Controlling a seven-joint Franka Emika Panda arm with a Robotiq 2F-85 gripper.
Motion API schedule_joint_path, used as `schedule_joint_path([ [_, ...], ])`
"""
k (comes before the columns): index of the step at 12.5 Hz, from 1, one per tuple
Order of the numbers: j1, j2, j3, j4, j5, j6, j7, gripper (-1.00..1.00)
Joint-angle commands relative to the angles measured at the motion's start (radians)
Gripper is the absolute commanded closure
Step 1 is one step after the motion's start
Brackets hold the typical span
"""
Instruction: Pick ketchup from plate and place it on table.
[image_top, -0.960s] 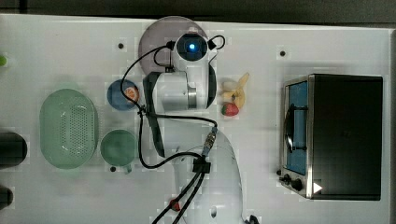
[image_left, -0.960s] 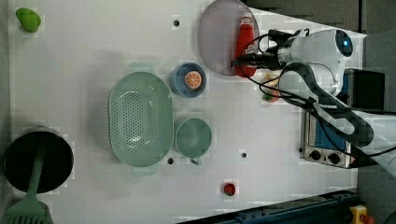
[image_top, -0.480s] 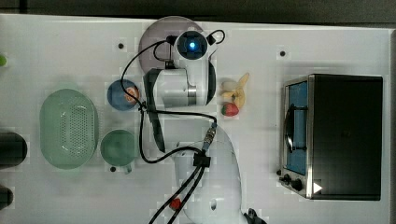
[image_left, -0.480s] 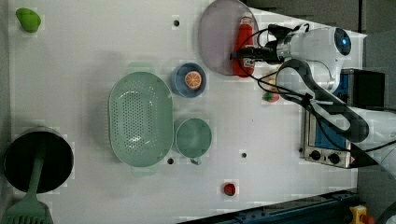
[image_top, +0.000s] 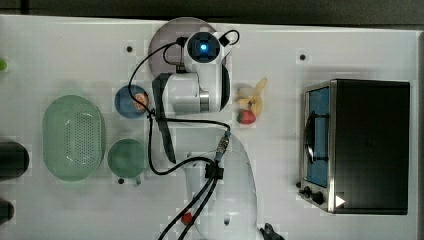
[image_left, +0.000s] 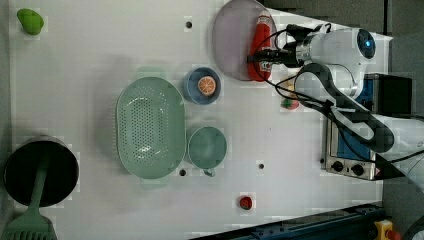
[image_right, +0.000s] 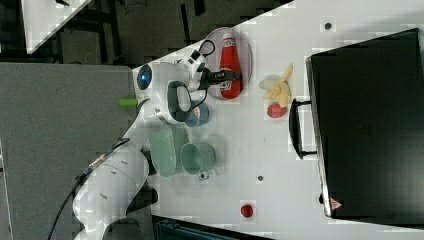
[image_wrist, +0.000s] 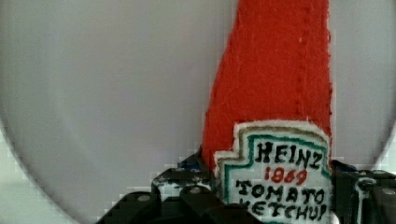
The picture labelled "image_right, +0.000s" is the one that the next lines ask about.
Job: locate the green mug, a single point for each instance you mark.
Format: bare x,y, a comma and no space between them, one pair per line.
198,159

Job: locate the blue aluminium frame rail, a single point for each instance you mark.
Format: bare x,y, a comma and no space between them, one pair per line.
168,229

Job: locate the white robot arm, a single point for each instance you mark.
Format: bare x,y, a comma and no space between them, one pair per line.
108,185

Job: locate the small red strawberry toy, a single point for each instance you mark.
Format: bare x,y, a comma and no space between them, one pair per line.
247,211

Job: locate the round grey plate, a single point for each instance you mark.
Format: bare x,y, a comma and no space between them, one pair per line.
211,47

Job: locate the red plush ketchup bottle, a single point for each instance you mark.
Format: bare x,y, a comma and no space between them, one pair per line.
229,61

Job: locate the blue bowl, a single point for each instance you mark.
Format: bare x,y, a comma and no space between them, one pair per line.
199,115

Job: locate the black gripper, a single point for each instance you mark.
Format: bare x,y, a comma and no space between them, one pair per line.
195,64

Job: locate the green perforated colander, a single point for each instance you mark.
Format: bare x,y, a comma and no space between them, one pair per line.
165,148

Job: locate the large strawberry toy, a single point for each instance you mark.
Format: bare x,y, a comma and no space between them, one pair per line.
276,111

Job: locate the silver toaster oven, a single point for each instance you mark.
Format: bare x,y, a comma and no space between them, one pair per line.
367,105

